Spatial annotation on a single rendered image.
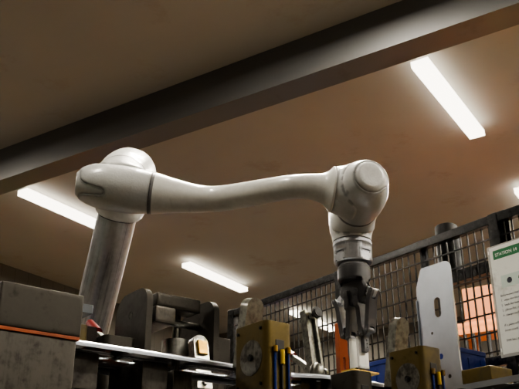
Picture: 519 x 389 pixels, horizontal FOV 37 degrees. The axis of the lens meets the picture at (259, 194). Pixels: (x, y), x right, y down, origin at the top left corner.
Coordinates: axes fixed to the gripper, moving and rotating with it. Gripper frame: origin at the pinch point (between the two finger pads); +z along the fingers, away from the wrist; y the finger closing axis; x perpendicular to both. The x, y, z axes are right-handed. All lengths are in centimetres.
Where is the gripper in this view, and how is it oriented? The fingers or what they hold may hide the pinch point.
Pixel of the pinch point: (358, 353)
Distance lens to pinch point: 174.6
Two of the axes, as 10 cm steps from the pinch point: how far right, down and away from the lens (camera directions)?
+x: 7.9, 2.5, 5.6
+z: 0.1, 9.1, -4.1
